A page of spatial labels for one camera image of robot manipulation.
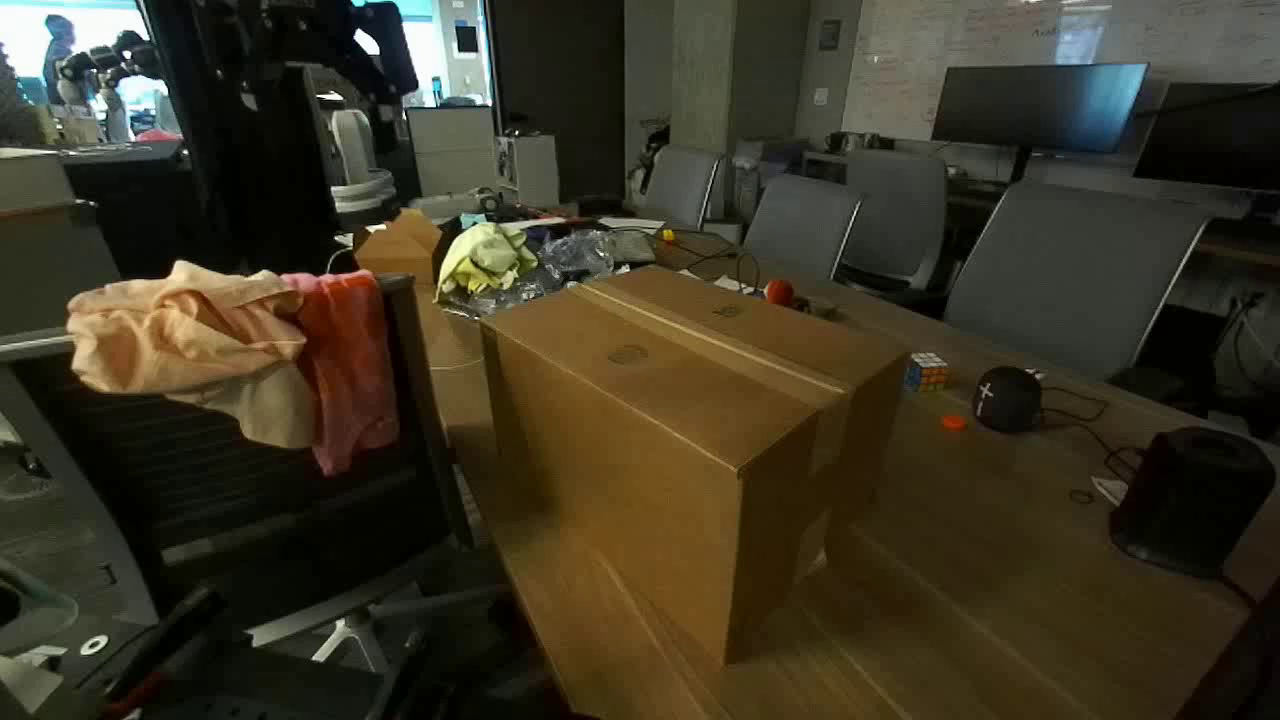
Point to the clear plastic wrap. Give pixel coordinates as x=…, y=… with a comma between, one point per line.
x=577, y=251

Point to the black cylinder speaker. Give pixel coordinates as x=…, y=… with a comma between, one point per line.
x=1188, y=500

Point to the small orange cap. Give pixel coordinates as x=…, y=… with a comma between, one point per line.
x=954, y=424

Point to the grey swivel office chair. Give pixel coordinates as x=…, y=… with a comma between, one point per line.
x=200, y=512

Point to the Franka robot arm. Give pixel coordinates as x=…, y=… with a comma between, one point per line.
x=263, y=147

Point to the white paper pile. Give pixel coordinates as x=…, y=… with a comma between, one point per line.
x=631, y=243

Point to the red ball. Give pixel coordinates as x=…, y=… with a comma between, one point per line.
x=782, y=293

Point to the small open cardboard box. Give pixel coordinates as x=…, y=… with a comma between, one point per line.
x=399, y=247

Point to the pale yellow cloth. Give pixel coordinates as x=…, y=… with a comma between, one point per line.
x=483, y=262

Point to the black computer monitor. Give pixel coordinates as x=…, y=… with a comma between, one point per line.
x=1040, y=107
x=1213, y=137

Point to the pink shirt with orange print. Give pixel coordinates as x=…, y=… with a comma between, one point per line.
x=351, y=373

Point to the large brown cardboard box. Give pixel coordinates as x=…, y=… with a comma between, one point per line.
x=665, y=440

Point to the peach shirt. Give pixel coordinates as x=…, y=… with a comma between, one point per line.
x=187, y=332

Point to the rubik's cube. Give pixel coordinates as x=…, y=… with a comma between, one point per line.
x=927, y=371

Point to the round black speaker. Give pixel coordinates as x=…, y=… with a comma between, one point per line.
x=1011, y=399

